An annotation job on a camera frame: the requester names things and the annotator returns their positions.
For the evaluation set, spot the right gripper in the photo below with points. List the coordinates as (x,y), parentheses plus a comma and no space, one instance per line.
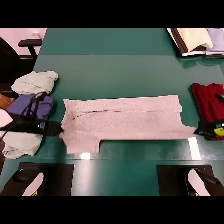
(205,130)

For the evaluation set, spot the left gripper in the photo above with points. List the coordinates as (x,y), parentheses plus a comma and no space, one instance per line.
(53,128)

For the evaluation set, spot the pink garment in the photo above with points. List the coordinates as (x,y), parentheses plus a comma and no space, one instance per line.
(133,116)

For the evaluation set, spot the purple garment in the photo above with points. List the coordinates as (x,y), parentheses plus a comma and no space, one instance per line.
(41,106)

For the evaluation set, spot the red garment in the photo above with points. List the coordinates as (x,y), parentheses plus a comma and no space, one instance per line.
(206,101)

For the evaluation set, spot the pale grey garment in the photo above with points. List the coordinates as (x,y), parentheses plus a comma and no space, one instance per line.
(21,145)

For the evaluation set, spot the white garment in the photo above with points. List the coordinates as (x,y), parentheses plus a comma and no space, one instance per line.
(35,82)

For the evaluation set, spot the dark brown garment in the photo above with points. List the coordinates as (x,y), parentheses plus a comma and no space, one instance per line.
(181,45)

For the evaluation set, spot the lavender garment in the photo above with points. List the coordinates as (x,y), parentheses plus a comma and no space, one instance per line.
(216,40)

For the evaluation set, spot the cream garment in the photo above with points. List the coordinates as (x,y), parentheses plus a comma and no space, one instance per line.
(196,38)

